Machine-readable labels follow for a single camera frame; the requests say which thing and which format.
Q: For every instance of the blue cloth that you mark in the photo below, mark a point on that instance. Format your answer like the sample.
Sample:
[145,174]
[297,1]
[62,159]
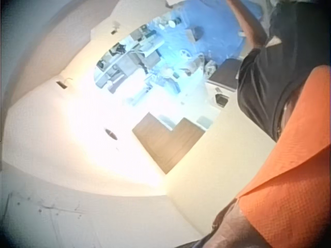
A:
[219,23]

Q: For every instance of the brown wooden board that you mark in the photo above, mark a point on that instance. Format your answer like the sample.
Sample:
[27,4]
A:
[163,144]

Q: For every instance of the dark grey box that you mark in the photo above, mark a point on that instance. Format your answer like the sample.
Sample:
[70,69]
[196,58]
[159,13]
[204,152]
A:
[226,73]

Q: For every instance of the cluttered workbench with tools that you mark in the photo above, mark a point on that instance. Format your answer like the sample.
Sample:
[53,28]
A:
[134,59]

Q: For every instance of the small black container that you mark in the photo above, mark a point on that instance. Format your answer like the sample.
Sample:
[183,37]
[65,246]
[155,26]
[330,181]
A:
[222,100]

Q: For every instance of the dark oval fitting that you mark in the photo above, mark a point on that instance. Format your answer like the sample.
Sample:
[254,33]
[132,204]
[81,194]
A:
[111,133]

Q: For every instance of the small black socket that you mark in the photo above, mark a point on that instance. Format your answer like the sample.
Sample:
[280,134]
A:
[113,32]

